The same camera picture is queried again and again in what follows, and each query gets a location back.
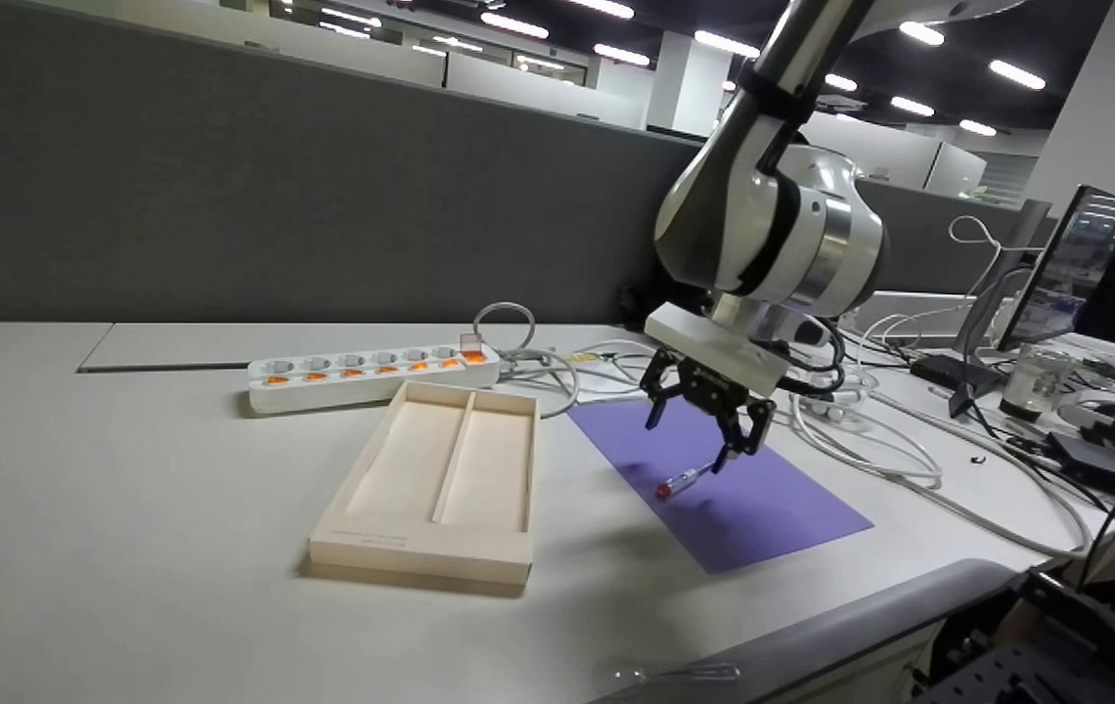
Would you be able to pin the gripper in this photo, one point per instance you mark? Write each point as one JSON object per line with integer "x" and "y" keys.
{"x": 712, "y": 388}

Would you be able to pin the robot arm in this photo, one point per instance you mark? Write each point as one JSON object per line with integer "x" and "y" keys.
{"x": 763, "y": 225}

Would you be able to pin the purple mat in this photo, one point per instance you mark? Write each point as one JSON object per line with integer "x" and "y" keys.
{"x": 734, "y": 508}

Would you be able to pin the beige cardboard tray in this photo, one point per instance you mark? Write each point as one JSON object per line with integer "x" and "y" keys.
{"x": 440, "y": 479}

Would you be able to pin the glass jar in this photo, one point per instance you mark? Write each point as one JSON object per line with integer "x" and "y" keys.
{"x": 1032, "y": 381}

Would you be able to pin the white power strip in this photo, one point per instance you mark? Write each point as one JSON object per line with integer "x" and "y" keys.
{"x": 372, "y": 383}

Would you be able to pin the monitor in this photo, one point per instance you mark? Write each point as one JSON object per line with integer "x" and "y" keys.
{"x": 1066, "y": 264}

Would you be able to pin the black flat box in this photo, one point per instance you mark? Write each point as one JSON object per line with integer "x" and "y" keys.
{"x": 1100, "y": 464}

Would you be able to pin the black perforated metal plate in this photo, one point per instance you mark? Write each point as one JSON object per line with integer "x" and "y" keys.
{"x": 1056, "y": 655}

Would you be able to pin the grey office partition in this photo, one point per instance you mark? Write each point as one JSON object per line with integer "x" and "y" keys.
{"x": 274, "y": 186}

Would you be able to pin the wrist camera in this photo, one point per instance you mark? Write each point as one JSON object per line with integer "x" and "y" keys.
{"x": 714, "y": 347}

